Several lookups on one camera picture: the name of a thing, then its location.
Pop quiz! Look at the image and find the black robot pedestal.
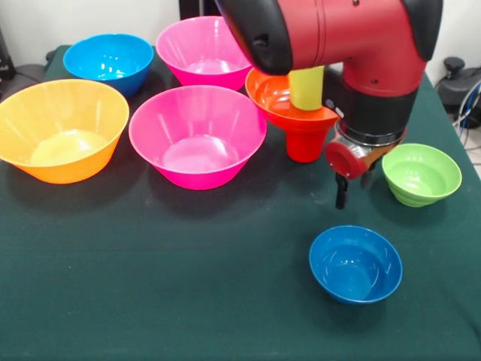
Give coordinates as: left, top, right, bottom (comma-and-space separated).
179, 0, 222, 20

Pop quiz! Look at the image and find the cable bundle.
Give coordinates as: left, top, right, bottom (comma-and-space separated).
450, 80, 481, 151

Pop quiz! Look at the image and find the black device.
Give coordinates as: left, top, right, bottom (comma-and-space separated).
0, 28, 17, 80

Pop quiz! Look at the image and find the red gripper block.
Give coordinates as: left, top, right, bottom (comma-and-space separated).
324, 126, 409, 211

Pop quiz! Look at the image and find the red plastic cup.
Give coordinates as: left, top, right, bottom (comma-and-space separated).
286, 127, 328, 164

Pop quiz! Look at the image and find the black pedestal foot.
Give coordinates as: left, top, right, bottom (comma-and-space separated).
0, 50, 57, 99
435, 56, 481, 112

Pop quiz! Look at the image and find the light blue bowl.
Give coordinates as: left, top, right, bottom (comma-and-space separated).
62, 33, 155, 99

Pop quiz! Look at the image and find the lime green plastic cup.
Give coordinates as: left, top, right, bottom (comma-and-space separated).
288, 65, 326, 112

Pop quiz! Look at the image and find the large pink bowl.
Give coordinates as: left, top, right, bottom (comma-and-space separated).
155, 15, 253, 93
128, 84, 268, 191

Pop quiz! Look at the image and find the dark green table cloth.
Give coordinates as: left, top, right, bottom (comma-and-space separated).
0, 44, 481, 361

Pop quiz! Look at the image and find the red-orange wide bowl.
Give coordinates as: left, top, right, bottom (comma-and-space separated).
244, 67, 340, 133

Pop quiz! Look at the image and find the small green bowl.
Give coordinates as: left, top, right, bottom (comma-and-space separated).
381, 143, 463, 208

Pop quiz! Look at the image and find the small dark blue bowl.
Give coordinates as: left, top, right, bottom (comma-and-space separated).
308, 225, 404, 305

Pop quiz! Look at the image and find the large orange bowl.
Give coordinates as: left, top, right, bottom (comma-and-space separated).
0, 78, 131, 185

